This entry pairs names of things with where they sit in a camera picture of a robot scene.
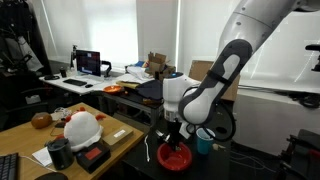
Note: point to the brown cardboard box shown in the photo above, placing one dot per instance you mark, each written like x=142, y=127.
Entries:
x=158, y=66

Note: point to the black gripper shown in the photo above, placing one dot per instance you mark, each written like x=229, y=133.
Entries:
x=177, y=133

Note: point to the black keyboard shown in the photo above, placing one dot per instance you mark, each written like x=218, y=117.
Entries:
x=75, y=82

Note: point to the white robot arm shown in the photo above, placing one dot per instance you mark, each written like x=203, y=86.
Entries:
x=189, y=103

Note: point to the tan small box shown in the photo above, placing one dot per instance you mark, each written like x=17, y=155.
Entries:
x=116, y=136

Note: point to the white plush chicken toy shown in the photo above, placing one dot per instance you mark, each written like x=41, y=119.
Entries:
x=82, y=130

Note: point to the white paper scrap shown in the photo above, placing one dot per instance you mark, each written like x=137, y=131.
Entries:
x=218, y=147

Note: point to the empty blue plastic cup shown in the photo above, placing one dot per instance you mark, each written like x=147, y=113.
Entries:
x=205, y=138

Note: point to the black cylinder speaker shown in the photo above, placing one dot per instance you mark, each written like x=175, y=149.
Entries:
x=60, y=153

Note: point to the black red small box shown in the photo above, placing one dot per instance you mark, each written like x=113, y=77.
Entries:
x=92, y=157

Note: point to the white plastic spoon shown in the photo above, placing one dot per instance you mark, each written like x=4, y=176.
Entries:
x=147, y=148

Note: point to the orange bowl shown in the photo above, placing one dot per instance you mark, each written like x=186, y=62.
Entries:
x=113, y=89

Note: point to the computer monitor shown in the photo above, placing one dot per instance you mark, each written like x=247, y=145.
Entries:
x=88, y=62

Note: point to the brown toy football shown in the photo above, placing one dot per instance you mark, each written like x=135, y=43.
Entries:
x=41, y=120

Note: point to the red plastic bowl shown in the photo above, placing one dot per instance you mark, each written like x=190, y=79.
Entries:
x=178, y=160

